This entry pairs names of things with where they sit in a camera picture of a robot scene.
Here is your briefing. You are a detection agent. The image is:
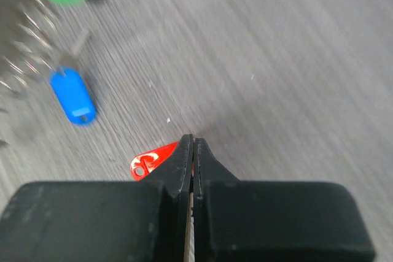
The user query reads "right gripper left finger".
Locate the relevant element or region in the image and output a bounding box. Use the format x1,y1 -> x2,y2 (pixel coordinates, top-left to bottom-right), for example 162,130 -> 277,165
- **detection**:
1,134 -> 193,261

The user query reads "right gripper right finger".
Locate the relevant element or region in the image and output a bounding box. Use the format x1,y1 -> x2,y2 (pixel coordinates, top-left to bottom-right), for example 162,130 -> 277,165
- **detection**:
193,138 -> 376,261

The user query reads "red tag key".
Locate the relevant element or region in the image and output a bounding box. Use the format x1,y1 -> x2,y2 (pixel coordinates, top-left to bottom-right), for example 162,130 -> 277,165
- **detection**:
130,142 -> 178,181

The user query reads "blue tag key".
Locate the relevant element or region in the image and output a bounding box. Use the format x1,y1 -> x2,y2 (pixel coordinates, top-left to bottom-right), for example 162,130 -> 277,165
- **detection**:
50,67 -> 96,126

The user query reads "large metal keyring disc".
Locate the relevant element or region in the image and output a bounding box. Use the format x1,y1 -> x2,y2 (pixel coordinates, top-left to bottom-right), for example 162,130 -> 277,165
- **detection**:
1,0 -> 91,100

